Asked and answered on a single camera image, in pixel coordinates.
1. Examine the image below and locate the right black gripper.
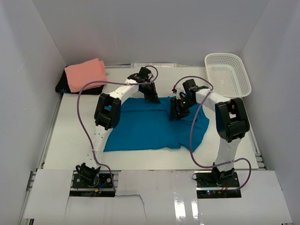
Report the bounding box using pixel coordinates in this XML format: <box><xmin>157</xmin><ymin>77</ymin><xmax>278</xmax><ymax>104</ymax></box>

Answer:
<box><xmin>169</xmin><ymin>97</ymin><xmax>196</xmax><ymax>121</ymax></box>

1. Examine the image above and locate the blue t shirt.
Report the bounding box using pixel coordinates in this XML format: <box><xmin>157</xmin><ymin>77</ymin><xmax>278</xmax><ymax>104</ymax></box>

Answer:
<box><xmin>104</xmin><ymin>97</ymin><xmax>210</xmax><ymax>152</ymax></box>

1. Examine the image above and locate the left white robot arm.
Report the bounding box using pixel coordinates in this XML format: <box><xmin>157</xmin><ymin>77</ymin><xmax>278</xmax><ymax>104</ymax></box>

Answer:
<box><xmin>76</xmin><ymin>65</ymin><xmax>160</xmax><ymax>187</ymax></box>

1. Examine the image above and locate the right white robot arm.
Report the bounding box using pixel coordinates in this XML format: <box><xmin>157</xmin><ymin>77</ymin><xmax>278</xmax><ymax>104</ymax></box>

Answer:
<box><xmin>169</xmin><ymin>76</ymin><xmax>250</xmax><ymax>187</ymax></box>

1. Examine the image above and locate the white paper label strip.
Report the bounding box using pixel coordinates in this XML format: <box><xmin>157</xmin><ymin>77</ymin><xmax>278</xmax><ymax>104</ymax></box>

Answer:
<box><xmin>130</xmin><ymin>63</ymin><xmax>177</xmax><ymax>68</ymax></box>

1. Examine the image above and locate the white plastic basket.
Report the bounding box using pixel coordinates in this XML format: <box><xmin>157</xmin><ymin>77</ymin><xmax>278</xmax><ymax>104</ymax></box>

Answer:
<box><xmin>204</xmin><ymin>53</ymin><xmax>252</xmax><ymax>98</ymax></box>

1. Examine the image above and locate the folded pink t shirt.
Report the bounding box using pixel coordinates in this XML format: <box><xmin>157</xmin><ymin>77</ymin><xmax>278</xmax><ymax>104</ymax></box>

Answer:
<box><xmin>65</xmin><ymin>58</ymin><xmax>108</xmax><ymax>92</ymax></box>

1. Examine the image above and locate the white cardboard front cover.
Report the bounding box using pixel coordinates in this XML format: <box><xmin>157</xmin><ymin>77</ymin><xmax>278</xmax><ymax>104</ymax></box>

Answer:
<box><xmin>23</xmin><ymin>169</ymin><xmax>292</xmax><ymax>225</ymax></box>

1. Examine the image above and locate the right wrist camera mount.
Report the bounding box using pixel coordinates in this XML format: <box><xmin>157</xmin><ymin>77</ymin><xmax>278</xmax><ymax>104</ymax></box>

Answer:
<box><xmin>172</xmin><ymin>85</ymin><xmax>187</xmax><ymax>100</ymax></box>

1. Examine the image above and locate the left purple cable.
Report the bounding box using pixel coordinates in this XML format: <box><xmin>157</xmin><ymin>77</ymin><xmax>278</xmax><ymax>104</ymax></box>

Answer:
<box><xmin>77</xmin><ymin>65</ymin><xmax>159</xmax><ymax>193</ymax></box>

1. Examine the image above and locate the purple cable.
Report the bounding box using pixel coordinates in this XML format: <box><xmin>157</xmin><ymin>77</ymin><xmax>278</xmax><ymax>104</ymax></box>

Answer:
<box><xmin>77</xmin><ymin>65</ymin><xmax>159</xmax><ymax>193</ymax></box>
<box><xmin>172</xmin><ymin>76</ymin><xmax>252</xmax><ymax>193</ymax></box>

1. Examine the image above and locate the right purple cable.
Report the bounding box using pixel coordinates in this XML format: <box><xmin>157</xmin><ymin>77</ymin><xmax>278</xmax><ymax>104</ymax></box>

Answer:
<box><xmin>172</xmin><ymin>76</ymin><xmax>252</xmax><ymax>193</ymax></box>

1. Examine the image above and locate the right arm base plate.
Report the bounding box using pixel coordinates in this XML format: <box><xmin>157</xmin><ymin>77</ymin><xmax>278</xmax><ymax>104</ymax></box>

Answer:
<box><xmin>192</xmin><ymin>172</ymin><xmax>241</xmax><ymax>199</ymax></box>

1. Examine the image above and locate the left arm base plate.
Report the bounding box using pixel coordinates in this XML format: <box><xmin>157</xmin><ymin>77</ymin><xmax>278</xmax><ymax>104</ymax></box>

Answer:
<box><xmin>69</xmin><ymin>171</ymin><xmax>115</xmax><ymax>197</ymax></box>

